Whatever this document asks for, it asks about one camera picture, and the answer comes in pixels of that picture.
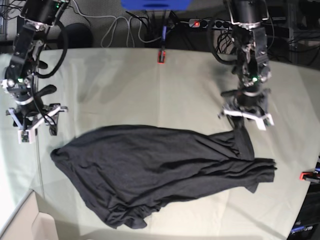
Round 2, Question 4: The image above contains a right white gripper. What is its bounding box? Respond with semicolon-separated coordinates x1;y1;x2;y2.
5;103;68;144

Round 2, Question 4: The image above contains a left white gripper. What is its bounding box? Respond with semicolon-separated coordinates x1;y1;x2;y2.
218;88;274;131

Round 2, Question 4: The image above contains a black t-shirt with colourful print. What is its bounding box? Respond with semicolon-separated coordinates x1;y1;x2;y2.
50;125;277;229

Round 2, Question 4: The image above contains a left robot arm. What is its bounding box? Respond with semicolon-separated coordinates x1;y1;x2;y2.
206;0;274;131

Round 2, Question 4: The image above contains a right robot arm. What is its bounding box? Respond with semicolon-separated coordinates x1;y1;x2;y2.
0;0;69;144

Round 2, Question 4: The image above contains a grey-green table cloth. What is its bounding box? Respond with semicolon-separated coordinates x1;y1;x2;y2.
0;48;320;240

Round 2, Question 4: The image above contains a right orange-black table clamp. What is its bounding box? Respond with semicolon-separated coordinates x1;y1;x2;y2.
299;172;320;184

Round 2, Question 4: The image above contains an orange-black table clamp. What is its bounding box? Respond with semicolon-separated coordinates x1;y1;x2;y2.
299;172;320;184
157;50;166;64

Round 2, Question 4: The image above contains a beige bin at corner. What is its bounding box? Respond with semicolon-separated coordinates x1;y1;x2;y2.
0;190;59;240

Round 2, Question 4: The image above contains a black round stool seat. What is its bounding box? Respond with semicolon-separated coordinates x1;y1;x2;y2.
65;23;94;49

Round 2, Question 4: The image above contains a middle orange-black table clamp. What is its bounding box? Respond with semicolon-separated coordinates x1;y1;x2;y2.
157;50;166;64

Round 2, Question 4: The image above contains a blue box at top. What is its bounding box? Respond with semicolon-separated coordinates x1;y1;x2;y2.
121;0;191;11

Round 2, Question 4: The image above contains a black power strip red switch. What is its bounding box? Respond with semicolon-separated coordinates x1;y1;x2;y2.
188;18;233;31

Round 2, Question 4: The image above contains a white cable on floor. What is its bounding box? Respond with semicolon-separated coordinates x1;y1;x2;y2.
72;0;161;48

